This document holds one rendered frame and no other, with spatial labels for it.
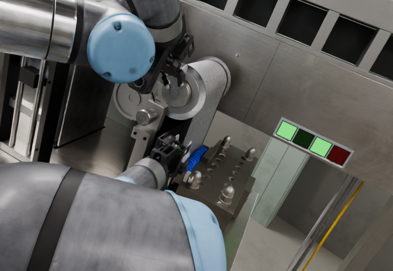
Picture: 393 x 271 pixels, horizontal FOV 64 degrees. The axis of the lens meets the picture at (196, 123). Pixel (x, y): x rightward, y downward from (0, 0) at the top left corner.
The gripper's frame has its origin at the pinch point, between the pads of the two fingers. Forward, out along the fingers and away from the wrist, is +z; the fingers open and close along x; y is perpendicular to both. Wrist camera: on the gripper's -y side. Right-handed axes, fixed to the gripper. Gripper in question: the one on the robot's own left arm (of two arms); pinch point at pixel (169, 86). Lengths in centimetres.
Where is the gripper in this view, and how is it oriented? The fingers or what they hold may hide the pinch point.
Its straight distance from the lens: 77.5
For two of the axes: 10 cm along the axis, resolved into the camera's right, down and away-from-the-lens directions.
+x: -8.7, -4.4, 2.0
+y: 4.9, -8.2, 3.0
